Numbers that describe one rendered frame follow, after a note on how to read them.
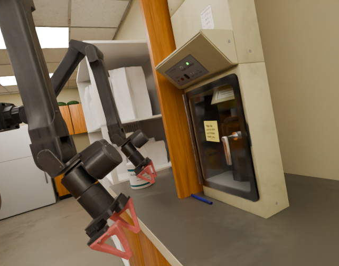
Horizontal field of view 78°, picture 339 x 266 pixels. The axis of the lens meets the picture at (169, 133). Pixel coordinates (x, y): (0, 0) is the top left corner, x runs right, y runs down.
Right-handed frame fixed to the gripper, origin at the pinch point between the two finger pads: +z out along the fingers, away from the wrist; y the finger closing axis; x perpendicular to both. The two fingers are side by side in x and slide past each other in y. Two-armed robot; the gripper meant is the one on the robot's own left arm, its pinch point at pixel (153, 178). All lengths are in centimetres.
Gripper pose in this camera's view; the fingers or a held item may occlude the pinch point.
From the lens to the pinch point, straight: 98.1
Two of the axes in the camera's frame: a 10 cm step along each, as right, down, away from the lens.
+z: 6.5, 7.6, 0.3
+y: 0.2, -0.6, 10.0
